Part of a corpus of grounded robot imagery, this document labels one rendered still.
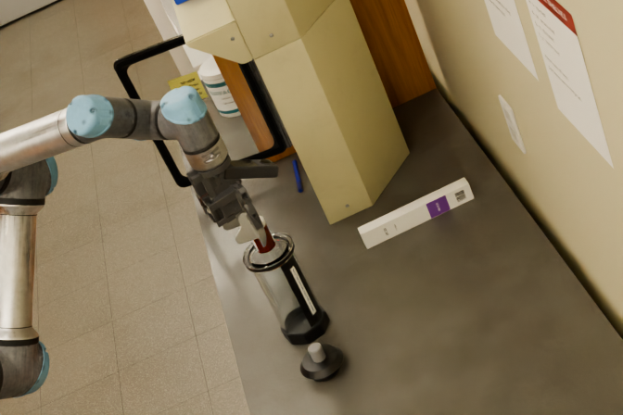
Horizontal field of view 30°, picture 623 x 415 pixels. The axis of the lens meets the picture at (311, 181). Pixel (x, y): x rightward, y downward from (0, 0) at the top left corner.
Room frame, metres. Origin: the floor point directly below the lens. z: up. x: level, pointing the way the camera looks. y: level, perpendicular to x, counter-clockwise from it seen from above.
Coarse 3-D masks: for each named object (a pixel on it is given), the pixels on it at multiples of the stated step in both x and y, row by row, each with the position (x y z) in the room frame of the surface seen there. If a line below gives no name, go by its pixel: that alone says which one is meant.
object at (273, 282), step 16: (288, 240) 1.90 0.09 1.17; (256, 256) 1.93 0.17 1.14; (272, 256) 1.94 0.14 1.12; (256, 272) 1.86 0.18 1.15; (272, 272) 1.86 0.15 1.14; (272, 288) 1.86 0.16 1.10; (288, 288) 1.86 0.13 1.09; (272, 304) 1.88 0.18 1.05; (288, 304) 1.86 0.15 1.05; (288, 320) 1.86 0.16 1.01; (304, 320) 1.86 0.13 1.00; (320, 320) 1.87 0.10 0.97
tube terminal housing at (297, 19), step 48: (240, 0) 2.22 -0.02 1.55; (288, 0) 2.22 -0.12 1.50; (336, 0) 2.32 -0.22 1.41; (288, 48) 2.22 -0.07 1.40; (336, 48) 2.28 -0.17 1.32; (288, 96) 2.22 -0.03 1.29; (336, 96) 2.24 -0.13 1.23; (384, 96) 2.35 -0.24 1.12; (336, 144) 2.22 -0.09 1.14; (384, 144) 2.30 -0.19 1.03; (336, 192) 2.22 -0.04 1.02
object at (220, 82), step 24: (144, 48) 2.57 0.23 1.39; (192, 48) 2.54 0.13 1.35; (144, 72) 2.57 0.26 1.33; (168, 72) 2.56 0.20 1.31; (192, 72) 2.55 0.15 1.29; (216, 72) 2.54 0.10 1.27; (240, 72) 2.53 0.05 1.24; (144, 96) 2.57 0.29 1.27; (216, 96) 2.54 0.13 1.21; (240, 96) 2.53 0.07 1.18; (264, 96) 2.53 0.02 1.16; (216, 120) 2.55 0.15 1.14; (240, 120) 2.54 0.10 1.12; (264, 120) 2.53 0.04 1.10; (168, 144) 2.57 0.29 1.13; (240, 144) 2.54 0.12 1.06; (264, 144) 2.53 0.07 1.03
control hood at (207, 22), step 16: (192, 0) 2.42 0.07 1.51; (208, 0) 2.38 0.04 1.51; (224, 0) 2.34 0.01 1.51; (192, 16) 2.33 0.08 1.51; (208, 16) 2.30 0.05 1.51; (224, 16) 2.26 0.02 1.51; (192, 32) 2.25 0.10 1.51; (208, 32) 2.22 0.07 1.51; (224, 32) 2.22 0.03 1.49; (240, 32) 2.22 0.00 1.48; (208, 48) 2.22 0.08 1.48; (224, 48) 2.22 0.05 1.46; (240, 48) 2.22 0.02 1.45
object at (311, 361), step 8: (312, 344) 1.77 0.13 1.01; (320, 344) 1.76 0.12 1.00; (312, 352) 1.75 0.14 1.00; (320, 352) 1.75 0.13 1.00; (328, 352) 1.76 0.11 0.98; (336, 352) 1.75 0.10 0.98; (304, 360) 1.77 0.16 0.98; (312, 360) 1.76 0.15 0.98; (320, 360) 1.75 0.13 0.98; (328, 360) 1.74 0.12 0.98; (336, 360) 1.73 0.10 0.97; (304, 368) 1.75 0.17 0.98; (312, 368) 1.74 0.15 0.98; (320, 368) 1.73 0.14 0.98; (328, 368) 1.72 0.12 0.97; (336, 368) 1.72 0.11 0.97; (304, 376) 1.74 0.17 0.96; (312, 376) 1.73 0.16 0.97; (320, 376) 1.72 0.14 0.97; (328, 376) 1.72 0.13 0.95
